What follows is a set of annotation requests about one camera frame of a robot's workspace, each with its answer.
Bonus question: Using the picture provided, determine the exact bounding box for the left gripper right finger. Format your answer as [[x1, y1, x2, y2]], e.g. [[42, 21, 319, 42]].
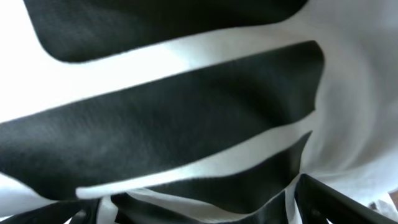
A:
[[295, 174, 397, 224]]

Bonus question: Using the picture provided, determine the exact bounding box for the white t-shirt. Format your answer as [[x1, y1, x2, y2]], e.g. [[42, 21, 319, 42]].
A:
[[1, 0, 397, 223]]

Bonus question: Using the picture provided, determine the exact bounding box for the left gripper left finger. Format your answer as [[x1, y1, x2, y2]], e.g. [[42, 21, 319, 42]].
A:
[[1, 199, 100, 224]]

